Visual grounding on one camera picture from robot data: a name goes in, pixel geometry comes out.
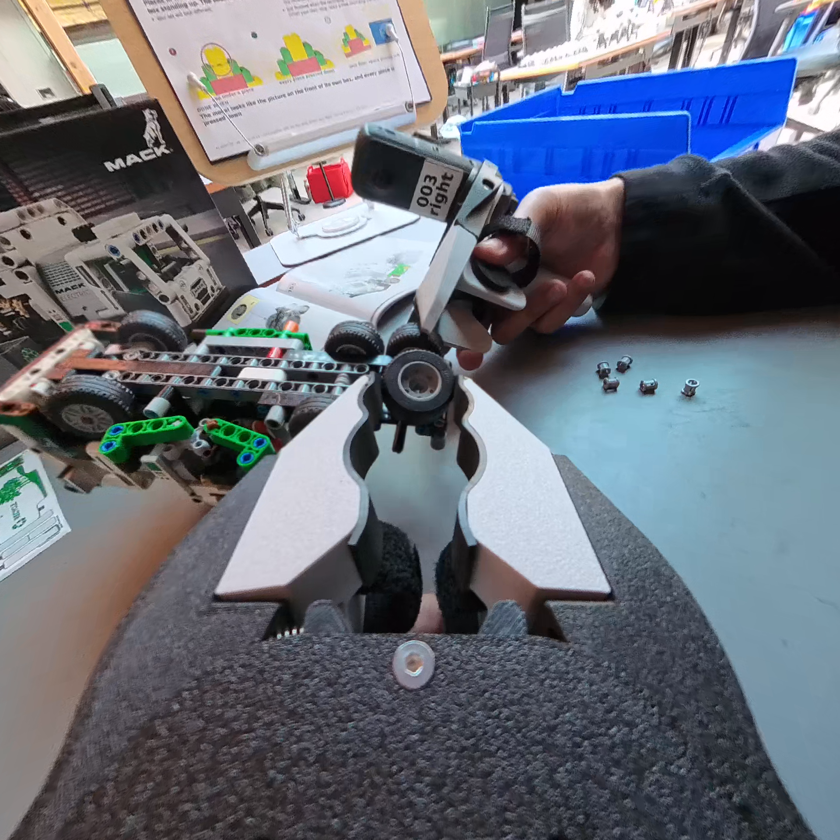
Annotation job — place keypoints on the lego set box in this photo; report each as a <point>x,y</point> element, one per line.
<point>79,164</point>

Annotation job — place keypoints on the black office chair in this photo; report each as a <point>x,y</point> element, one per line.
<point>269,210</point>

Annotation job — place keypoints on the lego truck model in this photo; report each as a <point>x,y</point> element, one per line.
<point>229,374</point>

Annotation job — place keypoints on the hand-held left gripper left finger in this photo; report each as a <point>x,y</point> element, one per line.
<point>298,512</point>

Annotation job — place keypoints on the lego instruction booklet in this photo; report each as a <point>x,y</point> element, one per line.
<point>341,275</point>

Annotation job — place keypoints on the large blue plastic bin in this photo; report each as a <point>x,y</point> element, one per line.
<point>656,98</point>

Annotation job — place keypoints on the person's right forearm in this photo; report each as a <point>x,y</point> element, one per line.
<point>722,236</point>

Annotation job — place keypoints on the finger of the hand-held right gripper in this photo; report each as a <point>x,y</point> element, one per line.
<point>469,334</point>
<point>443,282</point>

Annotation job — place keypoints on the printed instruction sheet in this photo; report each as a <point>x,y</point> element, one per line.
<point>275,65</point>

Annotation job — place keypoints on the person's right hand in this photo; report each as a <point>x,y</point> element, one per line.
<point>577,243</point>

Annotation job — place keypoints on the green white sticker sheet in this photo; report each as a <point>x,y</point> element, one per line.
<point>26,512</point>

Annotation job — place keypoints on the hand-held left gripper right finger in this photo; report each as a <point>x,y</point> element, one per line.
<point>531,512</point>

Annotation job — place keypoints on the instruction sheet on wooden stand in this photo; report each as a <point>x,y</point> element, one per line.
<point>430,65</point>

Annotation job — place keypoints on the red storage box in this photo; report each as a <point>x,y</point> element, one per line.
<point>328,184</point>

